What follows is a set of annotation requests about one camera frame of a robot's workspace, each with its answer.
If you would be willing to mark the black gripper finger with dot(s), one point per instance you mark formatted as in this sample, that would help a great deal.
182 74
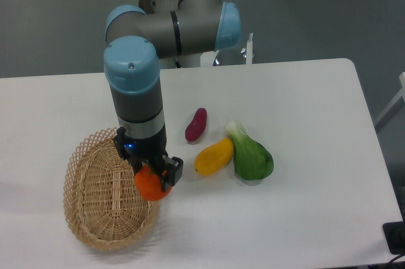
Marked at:
136 163
169 170

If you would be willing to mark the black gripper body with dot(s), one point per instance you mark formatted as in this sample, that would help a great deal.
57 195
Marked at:
149 150

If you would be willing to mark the orange fruit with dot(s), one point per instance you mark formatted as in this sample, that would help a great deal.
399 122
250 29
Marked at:
149 185

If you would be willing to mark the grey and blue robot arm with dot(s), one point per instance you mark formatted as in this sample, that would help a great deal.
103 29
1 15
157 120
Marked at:
136 42

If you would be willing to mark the yellow mango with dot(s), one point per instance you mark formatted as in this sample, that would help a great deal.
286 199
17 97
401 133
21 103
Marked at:
214 157

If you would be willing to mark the purple sweet potato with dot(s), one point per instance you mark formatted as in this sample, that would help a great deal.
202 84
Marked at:
197 126

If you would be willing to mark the woven wicker basket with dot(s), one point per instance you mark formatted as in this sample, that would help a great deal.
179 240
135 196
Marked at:
102 207

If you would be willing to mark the green bok choy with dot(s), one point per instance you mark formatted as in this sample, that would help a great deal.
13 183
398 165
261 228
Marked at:
252 161

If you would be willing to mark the black device at table edge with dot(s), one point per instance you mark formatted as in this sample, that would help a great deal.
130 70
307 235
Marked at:
394 236

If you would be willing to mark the white frame at right edge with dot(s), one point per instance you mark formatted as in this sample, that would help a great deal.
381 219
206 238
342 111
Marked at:
391 109

